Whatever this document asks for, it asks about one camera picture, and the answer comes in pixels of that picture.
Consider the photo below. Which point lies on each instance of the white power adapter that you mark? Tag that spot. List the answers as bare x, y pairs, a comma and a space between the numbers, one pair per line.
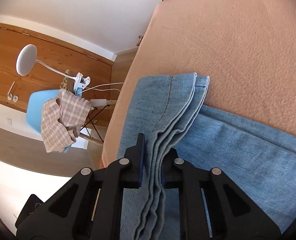
99, 102

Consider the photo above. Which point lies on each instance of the light blue chair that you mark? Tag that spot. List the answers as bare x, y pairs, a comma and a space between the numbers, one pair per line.
39, 110

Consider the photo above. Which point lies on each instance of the white clip desk lamp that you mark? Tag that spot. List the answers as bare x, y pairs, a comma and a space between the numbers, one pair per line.
27, 60

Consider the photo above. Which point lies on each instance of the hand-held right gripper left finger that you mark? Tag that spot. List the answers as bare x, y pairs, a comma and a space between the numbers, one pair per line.
135, 165

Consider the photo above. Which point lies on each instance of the light blue denim pants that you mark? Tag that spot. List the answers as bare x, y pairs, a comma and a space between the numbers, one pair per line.
213, 150

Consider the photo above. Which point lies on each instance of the black flat object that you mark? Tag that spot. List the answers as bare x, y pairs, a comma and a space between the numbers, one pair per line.
27, 211

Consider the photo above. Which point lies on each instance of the beige bed cover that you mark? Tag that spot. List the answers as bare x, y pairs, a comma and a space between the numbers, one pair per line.
225, 55

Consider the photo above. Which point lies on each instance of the beige checked cloth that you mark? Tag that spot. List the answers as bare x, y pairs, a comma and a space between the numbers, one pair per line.
62, 115

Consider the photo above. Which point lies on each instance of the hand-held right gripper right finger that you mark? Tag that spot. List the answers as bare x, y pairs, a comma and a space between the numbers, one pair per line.
169, 170

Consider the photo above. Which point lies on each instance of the wooden door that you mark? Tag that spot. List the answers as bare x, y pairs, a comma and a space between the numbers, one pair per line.
45, 65

